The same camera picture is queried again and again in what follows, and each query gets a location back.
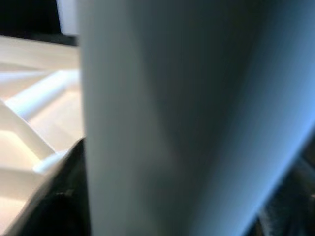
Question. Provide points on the white plastic table leg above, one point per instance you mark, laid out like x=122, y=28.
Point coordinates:
x=197, y=110

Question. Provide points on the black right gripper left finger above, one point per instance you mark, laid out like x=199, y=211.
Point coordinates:
x=61, y=209

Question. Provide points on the white plastic table top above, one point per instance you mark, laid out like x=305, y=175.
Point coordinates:
x=29, y=123

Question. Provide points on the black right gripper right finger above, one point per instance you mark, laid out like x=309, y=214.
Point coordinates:
x=295, y=214

